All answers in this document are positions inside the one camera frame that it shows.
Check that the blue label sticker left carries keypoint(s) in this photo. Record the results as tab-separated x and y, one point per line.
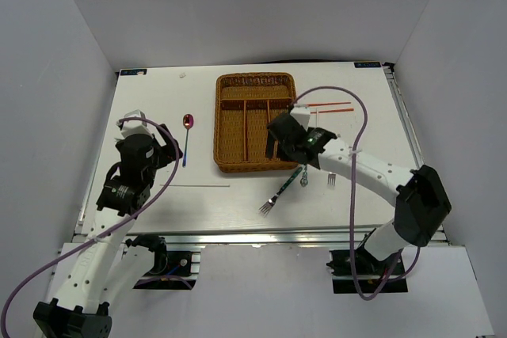
133	72

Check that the iridescent rainbow spoon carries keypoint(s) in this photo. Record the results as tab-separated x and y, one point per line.
188	122

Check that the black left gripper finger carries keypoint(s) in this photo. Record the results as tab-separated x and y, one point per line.
170	153
162	131

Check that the blue label sticker right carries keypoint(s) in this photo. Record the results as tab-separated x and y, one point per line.
367	64

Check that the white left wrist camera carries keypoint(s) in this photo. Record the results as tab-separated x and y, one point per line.
136	124

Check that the orange chopstick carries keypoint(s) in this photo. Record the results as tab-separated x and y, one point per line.
338	110
328	104

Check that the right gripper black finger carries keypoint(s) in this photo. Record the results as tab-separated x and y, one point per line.
270	148
280	152

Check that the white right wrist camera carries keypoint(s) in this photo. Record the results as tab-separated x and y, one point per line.
302	114

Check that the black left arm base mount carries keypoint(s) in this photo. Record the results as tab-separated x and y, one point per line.
171	269

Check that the green handled silver fork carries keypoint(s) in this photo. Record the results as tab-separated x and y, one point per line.
271	202

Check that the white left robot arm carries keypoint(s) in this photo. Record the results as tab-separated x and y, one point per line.
81	307

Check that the pink handled silver fork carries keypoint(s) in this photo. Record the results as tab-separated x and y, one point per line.
331	180

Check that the blue label sticker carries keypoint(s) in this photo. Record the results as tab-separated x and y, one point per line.
133	72
367	64

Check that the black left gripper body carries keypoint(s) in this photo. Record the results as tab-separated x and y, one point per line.
157	164

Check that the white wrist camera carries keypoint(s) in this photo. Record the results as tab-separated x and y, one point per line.
136	124
302	114

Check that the brown wicker cutlery tray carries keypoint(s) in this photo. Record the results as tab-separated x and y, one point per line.
244	104

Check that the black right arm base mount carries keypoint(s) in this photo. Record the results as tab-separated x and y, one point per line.
369	277

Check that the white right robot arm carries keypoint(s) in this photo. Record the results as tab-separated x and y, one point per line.
418	196

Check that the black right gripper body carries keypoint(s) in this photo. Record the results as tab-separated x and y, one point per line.
290	150

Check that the ornate silver spoon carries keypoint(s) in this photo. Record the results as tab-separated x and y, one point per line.
304	177

